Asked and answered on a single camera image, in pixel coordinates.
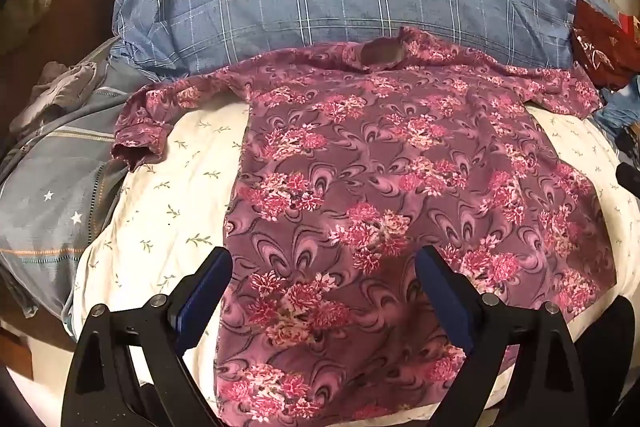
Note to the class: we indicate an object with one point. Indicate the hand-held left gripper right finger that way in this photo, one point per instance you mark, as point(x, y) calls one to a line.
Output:
point(445, 302)

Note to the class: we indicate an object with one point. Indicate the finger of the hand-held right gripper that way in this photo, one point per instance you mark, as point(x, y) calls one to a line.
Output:
point(630, 181)

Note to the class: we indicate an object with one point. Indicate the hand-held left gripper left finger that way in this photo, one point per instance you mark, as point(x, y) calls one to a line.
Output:
point(202, 302)

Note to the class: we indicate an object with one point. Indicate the purple floral shirt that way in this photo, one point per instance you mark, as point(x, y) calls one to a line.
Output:
point(375, 167)

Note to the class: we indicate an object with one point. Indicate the crumpled blue cloth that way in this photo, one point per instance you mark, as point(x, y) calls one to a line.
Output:
point(620, 107)

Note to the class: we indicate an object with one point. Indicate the white sprig-print bed sheet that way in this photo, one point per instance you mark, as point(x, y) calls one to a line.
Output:
point(170, 197)

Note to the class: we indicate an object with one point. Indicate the red patterned cloth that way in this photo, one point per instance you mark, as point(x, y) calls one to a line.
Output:
point(600, 42)

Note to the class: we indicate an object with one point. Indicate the grey star-print striped blanket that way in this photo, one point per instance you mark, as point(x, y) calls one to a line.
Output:
point(50, 207)

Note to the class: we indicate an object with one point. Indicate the crumpled grey cloth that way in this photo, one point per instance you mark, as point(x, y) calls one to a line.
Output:
point(55, 92)

